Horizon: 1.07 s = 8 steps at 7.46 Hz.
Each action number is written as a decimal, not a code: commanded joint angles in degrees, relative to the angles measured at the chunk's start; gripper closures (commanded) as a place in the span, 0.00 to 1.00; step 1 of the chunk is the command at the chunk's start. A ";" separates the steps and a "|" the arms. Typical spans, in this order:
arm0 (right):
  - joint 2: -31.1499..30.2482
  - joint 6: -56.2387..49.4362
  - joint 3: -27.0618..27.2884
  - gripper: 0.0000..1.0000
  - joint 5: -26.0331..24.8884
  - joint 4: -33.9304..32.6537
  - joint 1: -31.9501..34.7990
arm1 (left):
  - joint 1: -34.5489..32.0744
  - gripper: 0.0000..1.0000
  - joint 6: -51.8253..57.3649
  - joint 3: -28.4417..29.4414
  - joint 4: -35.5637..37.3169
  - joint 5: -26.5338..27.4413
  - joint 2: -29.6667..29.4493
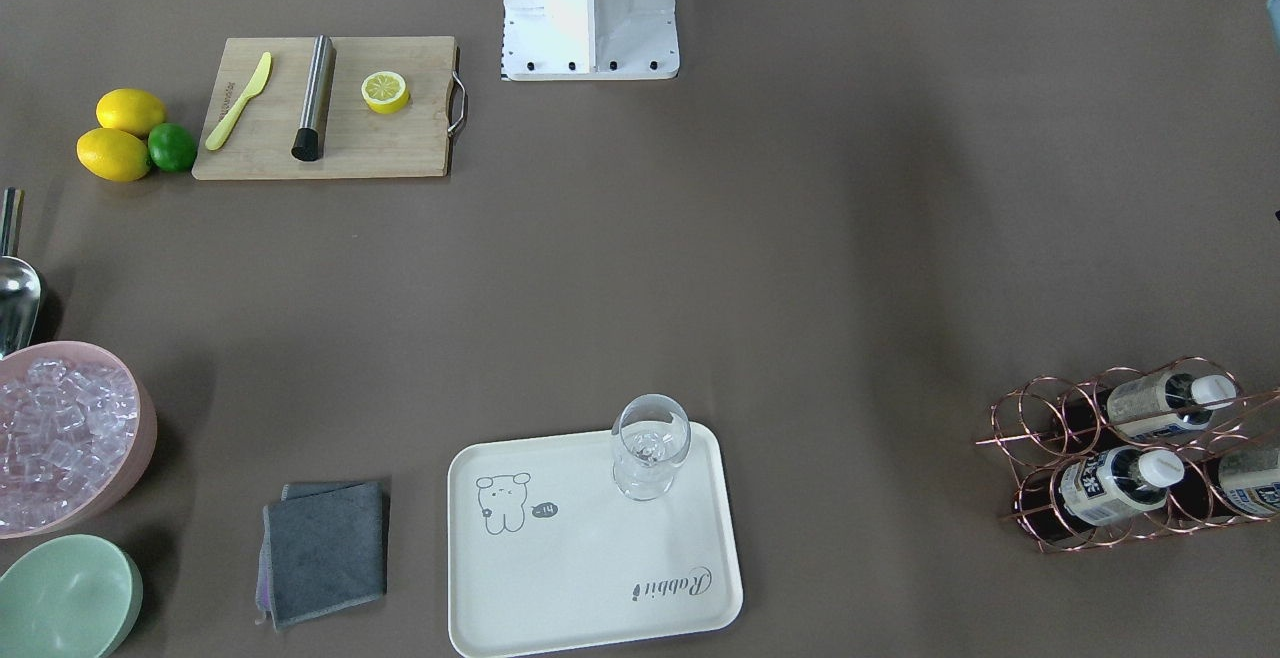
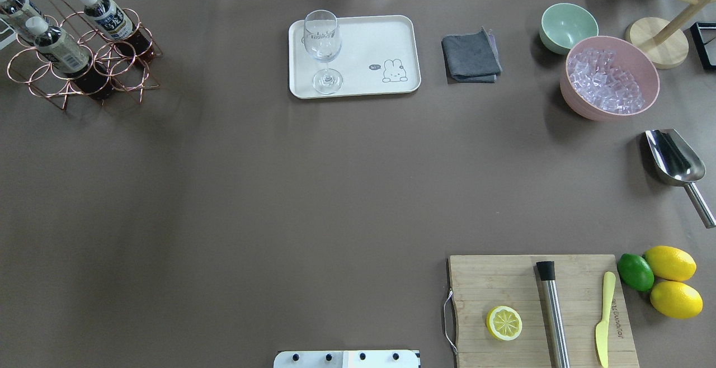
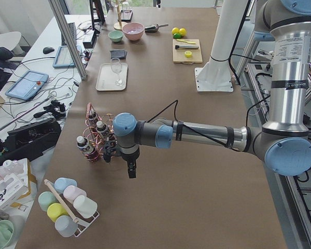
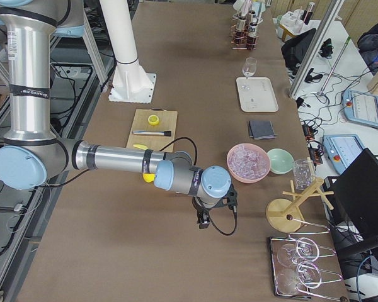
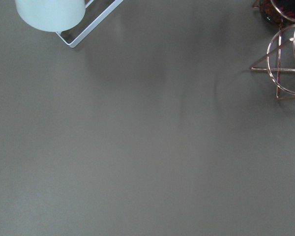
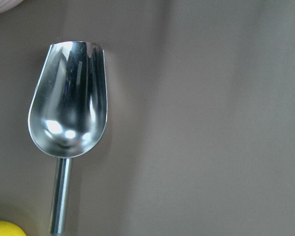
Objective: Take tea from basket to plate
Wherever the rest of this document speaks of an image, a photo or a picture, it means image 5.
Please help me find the copper wire bottle basket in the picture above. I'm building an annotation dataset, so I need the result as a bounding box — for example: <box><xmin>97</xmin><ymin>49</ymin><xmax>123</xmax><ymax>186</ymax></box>
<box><xmin>250</xmin><ymin>0</ymin><xmax>295</xmax><ymax>100</ymax></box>

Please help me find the white cup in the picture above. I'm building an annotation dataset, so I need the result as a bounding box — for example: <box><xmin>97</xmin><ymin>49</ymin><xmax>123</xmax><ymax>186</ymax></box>
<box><xmin>15</xmin><ymin>0</ymin><xmax>86</xmax><ymax>32</ymax></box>

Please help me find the white wire cup rack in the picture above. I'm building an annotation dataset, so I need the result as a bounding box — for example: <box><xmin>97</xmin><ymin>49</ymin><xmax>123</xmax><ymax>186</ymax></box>
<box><xmin>56</xmin><ymin>0</ymin><xmax>123</xmax><ymax>48</ymax></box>

